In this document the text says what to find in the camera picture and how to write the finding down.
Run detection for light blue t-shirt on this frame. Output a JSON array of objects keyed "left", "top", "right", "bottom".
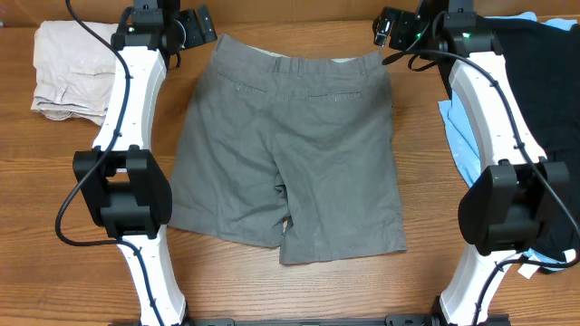
[{"left": 439, "top": 12, "right": 579, "bottom": 264}]

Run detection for grey shorts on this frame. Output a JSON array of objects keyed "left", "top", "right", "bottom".
[{"left": 169, "top": 34, "right": 407, "bottom": 264}]

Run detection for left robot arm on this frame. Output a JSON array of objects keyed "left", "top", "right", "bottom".
[{"left": 55, "top": 0, "right": 217, "bottom": 325}]

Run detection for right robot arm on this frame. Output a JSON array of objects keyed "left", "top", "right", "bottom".
[{"left": 372, "top": 1, "right": 569, "bottom": 325}]

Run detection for folded beige shorts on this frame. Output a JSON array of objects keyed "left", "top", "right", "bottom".
[{"left": 31, "top": 21, "right": 116, "bottom": 125}]

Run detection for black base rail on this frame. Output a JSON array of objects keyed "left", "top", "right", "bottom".
[{"left": 185, "top": 313, "right": 512, "bottom": 326}]

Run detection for black t-shirt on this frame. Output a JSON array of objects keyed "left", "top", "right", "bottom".
[{"left": 488, "top": 20, "right": 579, "bottom": 254}]

